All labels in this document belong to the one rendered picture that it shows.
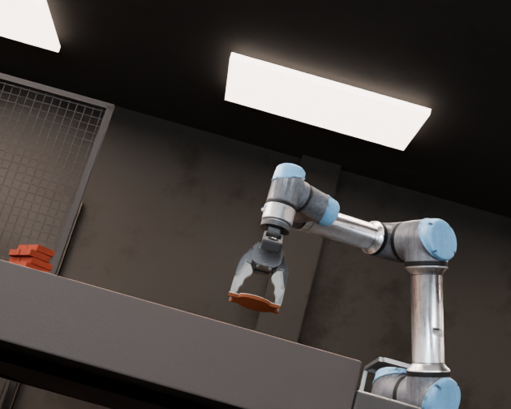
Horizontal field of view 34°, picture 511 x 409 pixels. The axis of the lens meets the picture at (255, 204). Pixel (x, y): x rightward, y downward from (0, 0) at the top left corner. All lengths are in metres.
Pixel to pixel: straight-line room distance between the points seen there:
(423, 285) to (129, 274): 3.91
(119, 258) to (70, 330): 4.96
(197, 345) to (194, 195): 5.09
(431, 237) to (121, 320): 1.34
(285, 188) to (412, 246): 0.46
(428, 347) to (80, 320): 1.38
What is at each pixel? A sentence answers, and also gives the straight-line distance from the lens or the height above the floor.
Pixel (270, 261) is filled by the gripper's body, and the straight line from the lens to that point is 1.92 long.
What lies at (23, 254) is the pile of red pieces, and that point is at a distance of 2.89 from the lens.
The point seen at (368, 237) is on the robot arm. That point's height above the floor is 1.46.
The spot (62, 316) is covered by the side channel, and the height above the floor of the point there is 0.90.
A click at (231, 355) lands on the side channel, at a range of 1.03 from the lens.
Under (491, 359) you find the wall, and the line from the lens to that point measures 6.27.
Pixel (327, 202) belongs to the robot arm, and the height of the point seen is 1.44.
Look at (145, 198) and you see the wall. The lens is 6.10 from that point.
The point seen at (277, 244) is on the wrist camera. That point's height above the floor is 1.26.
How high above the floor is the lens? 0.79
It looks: 17 degrees up
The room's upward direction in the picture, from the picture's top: 16 degrees clockwise
